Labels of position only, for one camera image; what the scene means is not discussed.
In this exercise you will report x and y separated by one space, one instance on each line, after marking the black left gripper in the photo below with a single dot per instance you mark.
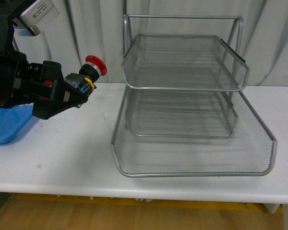
43 86

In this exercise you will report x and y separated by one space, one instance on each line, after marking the red emergency stop button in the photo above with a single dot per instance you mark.
88 74

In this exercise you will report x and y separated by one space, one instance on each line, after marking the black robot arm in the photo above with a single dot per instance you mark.
9 10

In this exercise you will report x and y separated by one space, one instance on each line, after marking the silver mesh paper rack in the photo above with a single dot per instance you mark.
183 112

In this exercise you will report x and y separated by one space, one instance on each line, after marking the white curtain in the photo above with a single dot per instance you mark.
86 27

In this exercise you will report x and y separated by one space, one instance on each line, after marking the blue plastic tray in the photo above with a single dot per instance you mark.
15 123

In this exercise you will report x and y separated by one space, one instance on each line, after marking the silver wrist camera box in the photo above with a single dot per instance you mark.
35 18

